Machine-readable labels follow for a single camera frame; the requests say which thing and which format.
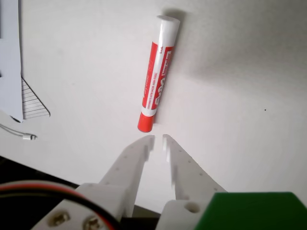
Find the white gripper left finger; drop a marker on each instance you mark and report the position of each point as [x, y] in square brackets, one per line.
[127, 167]

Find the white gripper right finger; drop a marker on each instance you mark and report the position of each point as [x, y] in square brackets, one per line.
[189, 177]

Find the red Expo marker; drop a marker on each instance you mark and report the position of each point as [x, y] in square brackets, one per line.
[158, 72]

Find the small black card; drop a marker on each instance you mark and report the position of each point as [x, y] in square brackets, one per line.
[15, 119]

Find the white paper sheet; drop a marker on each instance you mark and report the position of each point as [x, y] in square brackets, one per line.
[9, 72]

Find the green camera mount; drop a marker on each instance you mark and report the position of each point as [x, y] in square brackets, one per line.
[251, 213]

